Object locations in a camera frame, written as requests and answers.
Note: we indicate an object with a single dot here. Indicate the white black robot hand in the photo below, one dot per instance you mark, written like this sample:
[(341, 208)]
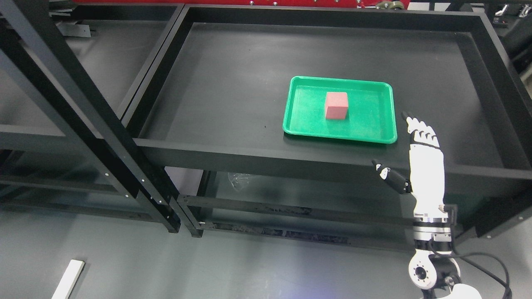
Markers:
[(426, 182)]

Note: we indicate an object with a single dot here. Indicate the pink foam block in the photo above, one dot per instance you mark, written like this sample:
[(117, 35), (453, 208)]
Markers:
[(336, 105)]

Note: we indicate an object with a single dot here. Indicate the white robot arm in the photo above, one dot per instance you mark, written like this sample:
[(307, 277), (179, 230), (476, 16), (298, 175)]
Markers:
[(433, 265)]

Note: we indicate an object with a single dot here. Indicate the green plastic tray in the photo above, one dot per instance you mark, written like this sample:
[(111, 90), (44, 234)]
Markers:
[(370, 113)]

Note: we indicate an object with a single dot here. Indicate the black right shelf rack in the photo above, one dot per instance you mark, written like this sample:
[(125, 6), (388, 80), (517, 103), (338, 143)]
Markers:
[(214, 99)]

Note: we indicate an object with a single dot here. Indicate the black shelf rack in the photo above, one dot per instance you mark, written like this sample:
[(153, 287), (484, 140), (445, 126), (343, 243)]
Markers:
[(214, 99), (82, 113)]

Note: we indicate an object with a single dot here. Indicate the black left shelf rack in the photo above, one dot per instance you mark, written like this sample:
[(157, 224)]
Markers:
[(82, 113)]

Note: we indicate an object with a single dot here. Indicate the clear plastic bag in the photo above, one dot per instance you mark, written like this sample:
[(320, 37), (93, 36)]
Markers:
[(239, 181)]

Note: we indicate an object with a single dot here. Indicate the white table with legs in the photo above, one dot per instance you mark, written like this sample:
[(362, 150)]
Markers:
[(69, 279)]

